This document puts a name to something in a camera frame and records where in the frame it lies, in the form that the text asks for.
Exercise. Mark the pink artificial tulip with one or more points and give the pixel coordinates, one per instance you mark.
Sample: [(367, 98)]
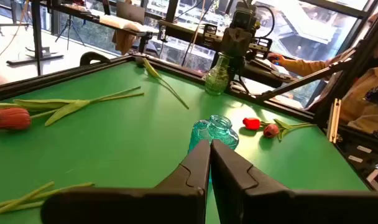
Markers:
[(8, 119), (270, 130), (36, 191)]

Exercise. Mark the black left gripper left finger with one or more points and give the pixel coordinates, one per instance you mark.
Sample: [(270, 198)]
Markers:
[(176, 202)]

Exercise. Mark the white cloth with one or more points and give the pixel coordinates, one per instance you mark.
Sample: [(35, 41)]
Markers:
[(120, 22)]

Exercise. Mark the brown cloth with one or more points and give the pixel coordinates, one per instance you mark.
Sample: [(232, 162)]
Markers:
[(123, 40)]

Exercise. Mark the person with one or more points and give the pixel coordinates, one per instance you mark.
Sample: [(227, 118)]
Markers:
[(363, 93)]

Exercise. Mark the green stem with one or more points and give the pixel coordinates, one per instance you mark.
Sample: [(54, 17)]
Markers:
[(67, 188)]

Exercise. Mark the beige slat bracket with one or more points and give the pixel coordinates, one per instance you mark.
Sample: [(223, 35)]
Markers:
[(334, 121)]

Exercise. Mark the black camera tripod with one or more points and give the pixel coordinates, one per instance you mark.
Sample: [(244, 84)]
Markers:
[(69, 28)]

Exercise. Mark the black frame post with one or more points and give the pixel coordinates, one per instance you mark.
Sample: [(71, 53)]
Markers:
[(357, 59)]

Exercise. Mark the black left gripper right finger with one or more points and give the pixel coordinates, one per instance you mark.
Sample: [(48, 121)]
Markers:
[(254, 202)]

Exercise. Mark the narrow blue glass vase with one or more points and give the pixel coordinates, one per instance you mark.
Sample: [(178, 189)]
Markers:
[(214, 130)]

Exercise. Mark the black diagonal frame strut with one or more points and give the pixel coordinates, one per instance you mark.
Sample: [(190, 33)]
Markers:
[(301, 81)]

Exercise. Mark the black desk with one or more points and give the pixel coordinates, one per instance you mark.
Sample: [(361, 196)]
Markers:
[(83, 14), (182, 31)]

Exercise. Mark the person's hand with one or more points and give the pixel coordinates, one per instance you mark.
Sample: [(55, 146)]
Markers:
[(274, 58)]

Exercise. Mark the red artificial tulip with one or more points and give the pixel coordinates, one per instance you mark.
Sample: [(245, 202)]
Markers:
[(251, 123), (36, 103)]

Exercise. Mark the dark purple artificial tulip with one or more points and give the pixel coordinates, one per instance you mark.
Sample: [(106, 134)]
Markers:
[(27, 205), (151, 69)]

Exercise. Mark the green glass vase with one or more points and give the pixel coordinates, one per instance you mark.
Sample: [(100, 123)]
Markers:
[(217, 81)]

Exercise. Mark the black floor stand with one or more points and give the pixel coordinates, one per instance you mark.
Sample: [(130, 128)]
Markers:
[(36, 37)]

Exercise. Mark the black metal frame bracket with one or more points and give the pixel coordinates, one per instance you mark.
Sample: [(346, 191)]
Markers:
[(260, 48), (210, 31)]

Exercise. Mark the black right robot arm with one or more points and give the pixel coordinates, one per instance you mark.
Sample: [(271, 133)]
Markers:
[(245, 18)]

